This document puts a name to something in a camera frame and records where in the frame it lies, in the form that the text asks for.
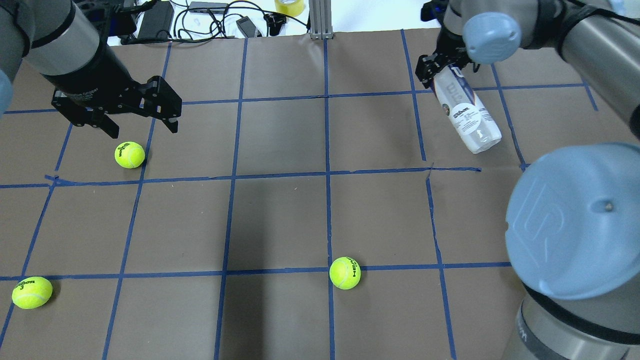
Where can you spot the Head tennis ball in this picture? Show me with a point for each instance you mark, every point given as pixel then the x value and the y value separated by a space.
pixel 345 273

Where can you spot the black power adapter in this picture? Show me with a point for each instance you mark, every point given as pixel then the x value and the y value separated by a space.
pixel 156 22

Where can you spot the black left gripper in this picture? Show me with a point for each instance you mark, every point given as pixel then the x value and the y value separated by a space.
pixel 90 76

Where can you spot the Wilson 3 tennis ball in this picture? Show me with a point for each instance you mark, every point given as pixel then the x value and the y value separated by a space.
pixel 32 292

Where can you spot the white blue tennis ball can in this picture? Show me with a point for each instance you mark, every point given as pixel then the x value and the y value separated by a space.
pixel 466 112

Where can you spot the yellow tape roll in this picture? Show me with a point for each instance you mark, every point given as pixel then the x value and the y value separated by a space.
pixel 292 8

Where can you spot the yellow tennis ball near gripper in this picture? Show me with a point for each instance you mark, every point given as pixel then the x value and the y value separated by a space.
pixel 129 155

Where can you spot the grey usb hub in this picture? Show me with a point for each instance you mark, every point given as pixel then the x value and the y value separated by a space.
pixel 207 7

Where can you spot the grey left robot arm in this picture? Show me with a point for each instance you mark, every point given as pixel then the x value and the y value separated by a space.
pixel 56 39

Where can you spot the aluminium frame post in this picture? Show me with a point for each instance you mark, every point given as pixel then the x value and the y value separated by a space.
pixel 320 17

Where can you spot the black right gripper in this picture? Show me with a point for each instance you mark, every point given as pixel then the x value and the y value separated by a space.
pixel 431 64

